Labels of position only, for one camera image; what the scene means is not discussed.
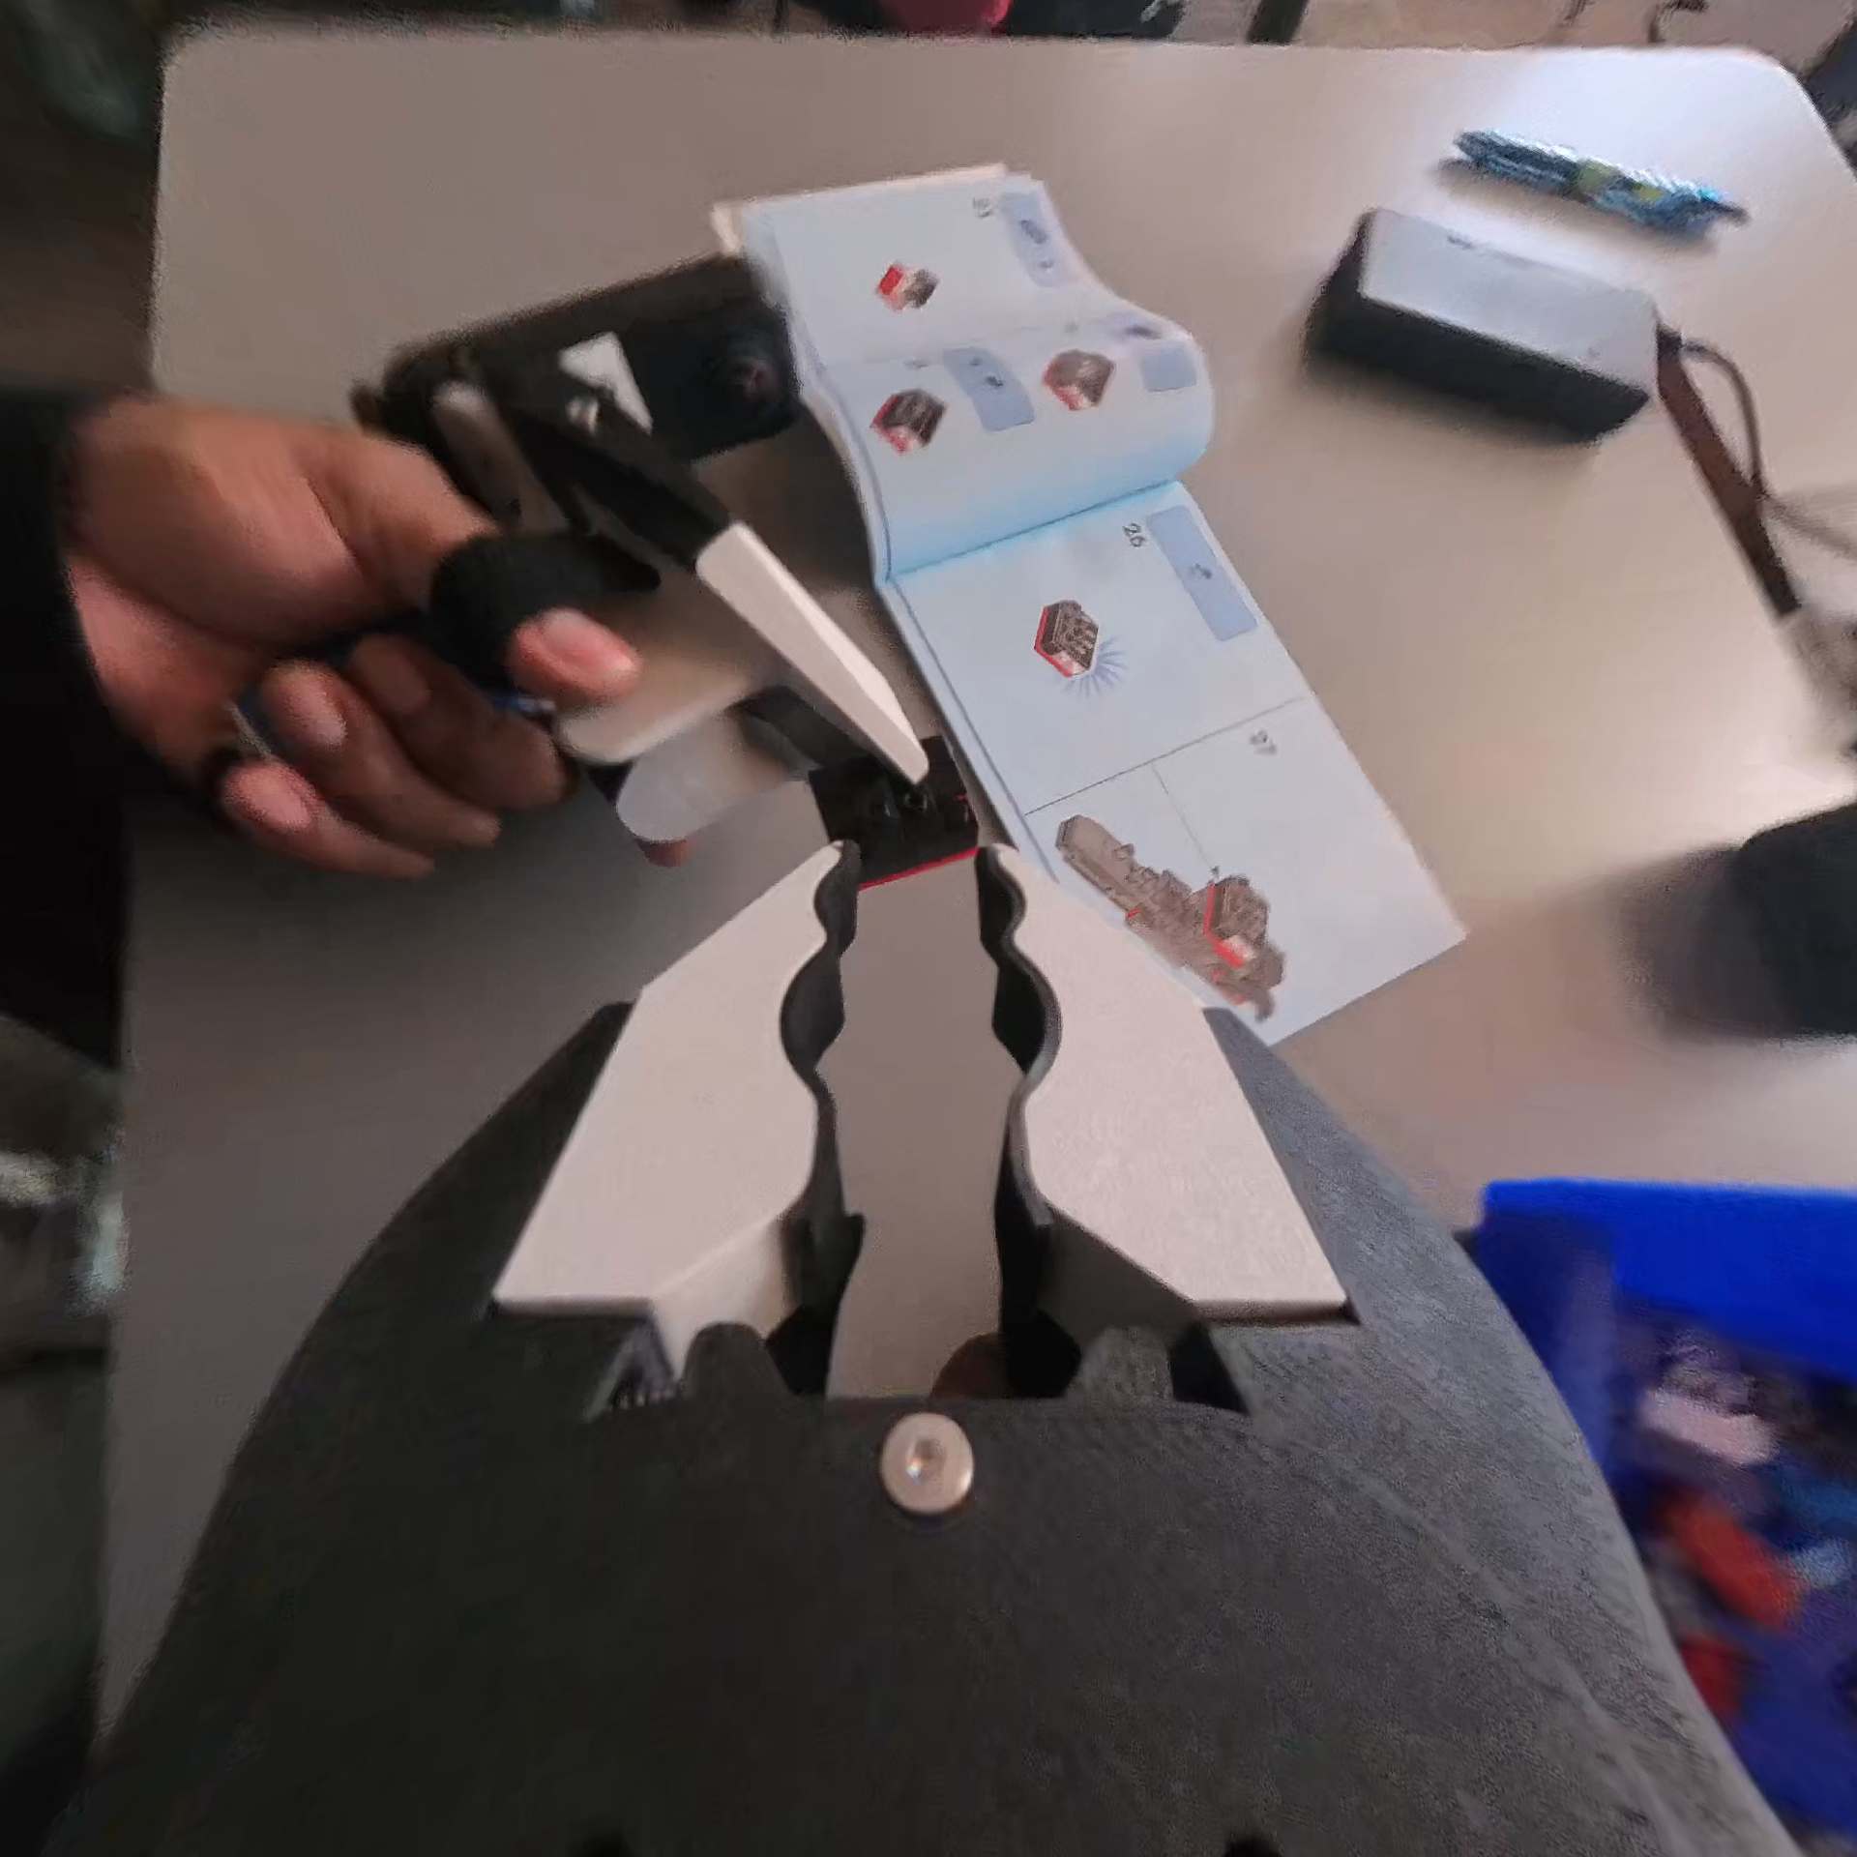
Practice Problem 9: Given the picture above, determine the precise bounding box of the toy brick instruction booklet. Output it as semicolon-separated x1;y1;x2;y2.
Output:
712;165;1467;1045

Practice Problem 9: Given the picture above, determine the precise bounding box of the blue plastic bin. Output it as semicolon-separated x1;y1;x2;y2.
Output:
1466;1178;1857;1837

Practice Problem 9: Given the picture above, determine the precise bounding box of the blue snack wrapper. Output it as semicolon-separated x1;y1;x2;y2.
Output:
1451;129;1748;226

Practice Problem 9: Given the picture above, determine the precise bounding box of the grey desk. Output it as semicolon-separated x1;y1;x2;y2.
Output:
108;29;1857;1729

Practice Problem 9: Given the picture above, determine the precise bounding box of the brown strap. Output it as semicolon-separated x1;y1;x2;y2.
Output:
1653;331;1808;618

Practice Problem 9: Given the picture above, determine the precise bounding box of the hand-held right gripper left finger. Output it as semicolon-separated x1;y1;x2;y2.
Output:
494;837;866;1402

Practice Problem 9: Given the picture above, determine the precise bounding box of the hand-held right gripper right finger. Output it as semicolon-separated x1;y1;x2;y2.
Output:
974;845;1356;1402

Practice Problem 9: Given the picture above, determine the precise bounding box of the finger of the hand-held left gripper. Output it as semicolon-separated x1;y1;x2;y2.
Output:
554;576;861;847
695;520;933;790

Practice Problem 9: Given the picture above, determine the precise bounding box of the pile of loose toy bricks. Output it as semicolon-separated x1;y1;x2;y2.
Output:
1625;1306;1857;1816

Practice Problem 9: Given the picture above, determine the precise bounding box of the black case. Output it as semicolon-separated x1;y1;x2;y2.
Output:
1306;208;1663;444

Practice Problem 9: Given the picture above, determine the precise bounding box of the person's left hand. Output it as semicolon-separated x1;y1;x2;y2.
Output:
58;392;648;880

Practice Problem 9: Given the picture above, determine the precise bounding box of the black rounded object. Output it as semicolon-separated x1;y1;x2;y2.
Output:
1641;804;1857;1038

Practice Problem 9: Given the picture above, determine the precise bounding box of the red black toy brick assembly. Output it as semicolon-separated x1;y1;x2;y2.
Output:
810;740;982;890

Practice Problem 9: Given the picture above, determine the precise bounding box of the person's left forearm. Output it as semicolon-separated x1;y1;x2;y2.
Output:
0;385;132;1076

